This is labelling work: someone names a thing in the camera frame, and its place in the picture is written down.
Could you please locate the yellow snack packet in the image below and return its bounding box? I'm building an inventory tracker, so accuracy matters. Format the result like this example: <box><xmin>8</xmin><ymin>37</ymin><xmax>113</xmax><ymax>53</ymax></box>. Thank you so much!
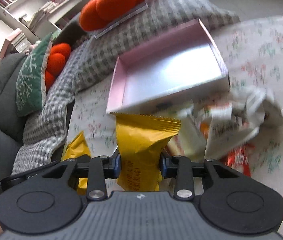
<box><xmin>114</xmin><ymin>113</ymin><xmax>181</xmax><ymax>192</ymax></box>
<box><xmin>61</xmin><ymin>131</ymin><xmax>91</xmax><ymax>195</ymax></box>

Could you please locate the white snack packet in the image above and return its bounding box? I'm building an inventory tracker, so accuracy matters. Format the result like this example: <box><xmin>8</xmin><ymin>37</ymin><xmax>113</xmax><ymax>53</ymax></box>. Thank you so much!
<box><xmin>167</xmin><ymin>86</ymin><xmax>283</xmax><ymax>161</ymax></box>

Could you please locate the red snack packet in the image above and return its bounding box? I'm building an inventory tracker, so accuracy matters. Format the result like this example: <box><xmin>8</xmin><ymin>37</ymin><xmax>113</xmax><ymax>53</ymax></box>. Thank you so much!
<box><xmin>220</xmin><ymin>143</ymin><xmax>255</xmax><ymax>177</ymax></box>

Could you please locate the green embroidered cushion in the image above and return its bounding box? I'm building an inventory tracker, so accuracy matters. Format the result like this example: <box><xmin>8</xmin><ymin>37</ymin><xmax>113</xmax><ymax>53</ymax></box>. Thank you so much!
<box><xmin>16</xmin><ymin>33</ymin><xmax>52</xmax><ymax>117</ymax></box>

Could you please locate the pink white shallow box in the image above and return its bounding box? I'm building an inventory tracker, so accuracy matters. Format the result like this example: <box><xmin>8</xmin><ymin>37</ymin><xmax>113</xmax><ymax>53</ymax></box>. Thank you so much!
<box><xmin>106</xmin><ymin>19</ymin><xmax>230</xmax><ymax>114</ymax></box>

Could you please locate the small orange pumpkin pillow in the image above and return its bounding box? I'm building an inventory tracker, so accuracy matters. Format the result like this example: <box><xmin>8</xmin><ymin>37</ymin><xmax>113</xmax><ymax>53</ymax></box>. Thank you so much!
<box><xmin>44</xmin><ymin>43</ymin><xmax>71</xmax><ymax>91</ymax></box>

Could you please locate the floral tablecloth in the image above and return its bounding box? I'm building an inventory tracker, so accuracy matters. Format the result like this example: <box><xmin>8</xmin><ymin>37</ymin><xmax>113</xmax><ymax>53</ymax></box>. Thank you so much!
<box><xmin>66</xmin><ymin>15</ymin><xmax>283</xmax><ymax>238</ymax></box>

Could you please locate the grey checkered quilt cushion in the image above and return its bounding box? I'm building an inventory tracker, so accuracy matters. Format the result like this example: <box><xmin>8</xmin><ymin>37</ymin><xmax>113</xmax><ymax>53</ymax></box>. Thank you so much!
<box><xmin>11</xmin><ymin>0</ymin><xmax>241</xmax><ymax>176</ymax></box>

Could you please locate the clear acrylic tray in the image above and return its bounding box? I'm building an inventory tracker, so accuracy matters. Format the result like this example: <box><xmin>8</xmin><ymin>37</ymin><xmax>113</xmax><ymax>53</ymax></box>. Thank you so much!
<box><xmin>93</xmin><ymin>2</ymin><xmax>148</xmax><ymax>39</ymax></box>

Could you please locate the large orange pumpkin pillow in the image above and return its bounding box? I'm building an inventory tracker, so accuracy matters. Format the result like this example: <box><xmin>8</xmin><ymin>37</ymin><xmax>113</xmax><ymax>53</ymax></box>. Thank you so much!
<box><xmin>78</xmin><ymin>0</ymin><xmax>144</xmax><ymax>31</ymax></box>

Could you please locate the white bookshelf with books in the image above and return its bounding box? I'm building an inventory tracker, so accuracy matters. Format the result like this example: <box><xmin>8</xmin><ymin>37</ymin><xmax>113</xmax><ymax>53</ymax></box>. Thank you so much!
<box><xmin>0</xmin><ymin>0</ymin><xmax>89</xmax><ymax>42</ymax></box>

